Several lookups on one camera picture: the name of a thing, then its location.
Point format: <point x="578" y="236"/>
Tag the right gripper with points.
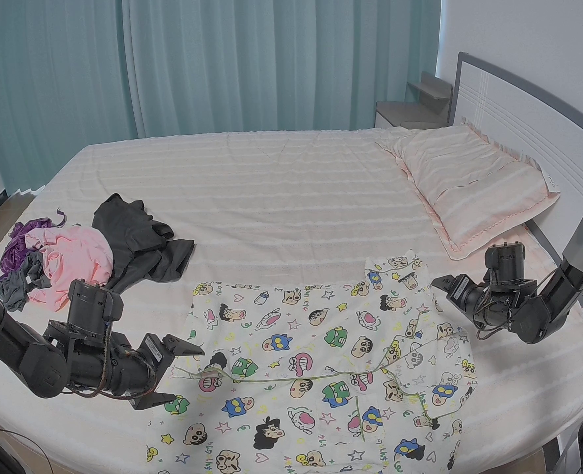
<point x="469" y="297"/>

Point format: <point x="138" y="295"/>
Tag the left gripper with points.
<point x="128" y="371"/>

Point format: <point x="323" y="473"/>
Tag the white printed pyjama top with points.
<point x="296" y="324"/>

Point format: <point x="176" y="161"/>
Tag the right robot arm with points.
<point x="533" y="319"/>

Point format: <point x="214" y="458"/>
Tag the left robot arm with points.
<point x="29" y="358"/>

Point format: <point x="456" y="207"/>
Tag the bed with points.
<point x="296" y="190"/>

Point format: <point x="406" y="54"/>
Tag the pale pink pillow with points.
<point x="469" y="185"/>

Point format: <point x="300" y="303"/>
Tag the black garment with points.
<point x="133" y="230"/>

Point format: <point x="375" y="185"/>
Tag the pink garment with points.
<point x="74" y="255"/>

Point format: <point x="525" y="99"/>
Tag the grey garment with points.
<point x="15" y="292"/>

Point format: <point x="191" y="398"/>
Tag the grey white bedside table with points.
<point x="400" y="114"/>

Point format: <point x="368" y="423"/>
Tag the purple garment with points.
<point x="17" y="252"/>

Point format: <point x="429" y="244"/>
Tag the blue-green curtain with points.
<point x="64" y="67"/>
<point x="281" y="42"/>

